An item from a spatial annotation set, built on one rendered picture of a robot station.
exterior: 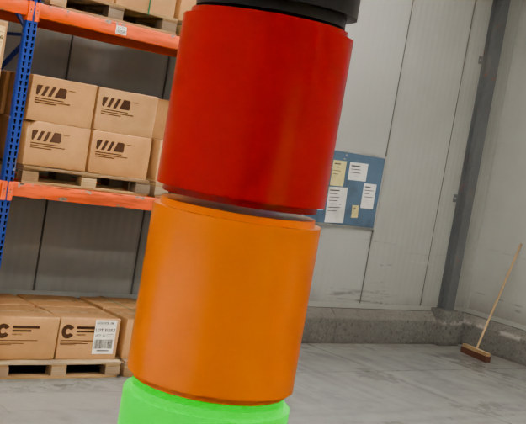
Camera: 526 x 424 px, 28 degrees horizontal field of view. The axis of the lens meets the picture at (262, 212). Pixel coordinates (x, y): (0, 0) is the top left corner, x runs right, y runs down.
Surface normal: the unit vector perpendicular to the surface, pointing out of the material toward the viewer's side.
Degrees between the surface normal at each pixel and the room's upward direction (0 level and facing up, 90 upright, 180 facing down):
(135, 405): 90
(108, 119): 92
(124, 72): 90
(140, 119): 92
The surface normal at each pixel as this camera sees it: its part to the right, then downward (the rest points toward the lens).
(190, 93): -0.74, -0.07
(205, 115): -0.55, -0.03
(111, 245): 0.62, 0.16
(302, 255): 0.82, 0.18
